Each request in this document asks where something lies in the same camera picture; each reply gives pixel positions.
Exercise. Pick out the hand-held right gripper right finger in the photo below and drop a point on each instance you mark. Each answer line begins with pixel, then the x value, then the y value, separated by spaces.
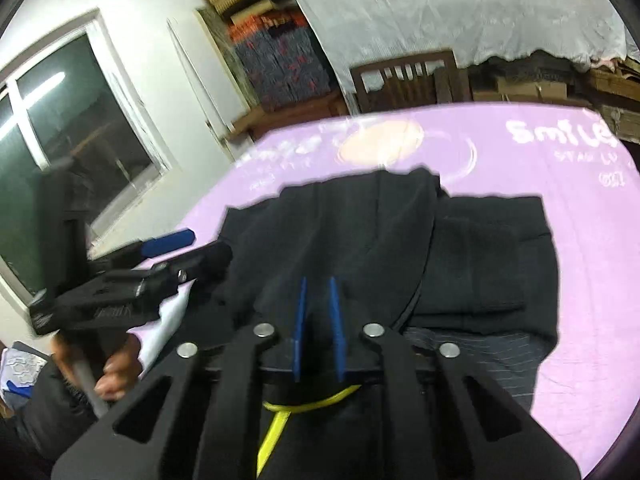
pixel 335 320

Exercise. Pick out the pink printed blanket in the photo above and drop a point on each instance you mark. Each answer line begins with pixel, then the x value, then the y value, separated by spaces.
pixel 575 385

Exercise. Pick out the white leaning boards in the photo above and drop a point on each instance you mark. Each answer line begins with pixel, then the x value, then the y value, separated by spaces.
pixel 210 80

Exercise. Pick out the brown wooden shelf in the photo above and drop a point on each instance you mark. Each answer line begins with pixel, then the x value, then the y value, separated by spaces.
pixel 295 110

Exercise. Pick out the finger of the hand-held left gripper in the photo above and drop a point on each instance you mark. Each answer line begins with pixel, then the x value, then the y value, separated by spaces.
pixel 205 260
pixel 167 242

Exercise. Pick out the dark wooden chair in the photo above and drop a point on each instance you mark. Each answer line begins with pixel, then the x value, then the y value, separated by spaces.
pixel 405 85

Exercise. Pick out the white lace cloth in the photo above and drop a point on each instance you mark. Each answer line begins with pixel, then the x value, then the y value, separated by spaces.
pixel 450 5

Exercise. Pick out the stack of dark patterned boxes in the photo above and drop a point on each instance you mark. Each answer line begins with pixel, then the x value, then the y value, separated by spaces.
pixel 280 65

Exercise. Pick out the sliding glass window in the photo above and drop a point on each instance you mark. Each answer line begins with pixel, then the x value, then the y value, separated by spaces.
pixel 75 135

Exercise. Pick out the black jacket with yellow zipper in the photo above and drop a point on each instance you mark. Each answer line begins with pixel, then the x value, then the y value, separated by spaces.
pixel 475 270

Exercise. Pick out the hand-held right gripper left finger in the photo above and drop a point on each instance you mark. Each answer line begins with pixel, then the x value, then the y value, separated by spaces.
pixel 300 320

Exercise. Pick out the person's left forearm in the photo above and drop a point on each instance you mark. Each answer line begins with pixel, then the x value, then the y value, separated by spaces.
pixel 50 420

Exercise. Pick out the person's left hand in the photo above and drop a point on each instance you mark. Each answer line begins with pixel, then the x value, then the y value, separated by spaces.
pixel 120 370

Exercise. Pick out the wooden crates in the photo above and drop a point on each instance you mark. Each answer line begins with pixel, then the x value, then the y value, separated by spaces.
pixel 565 90

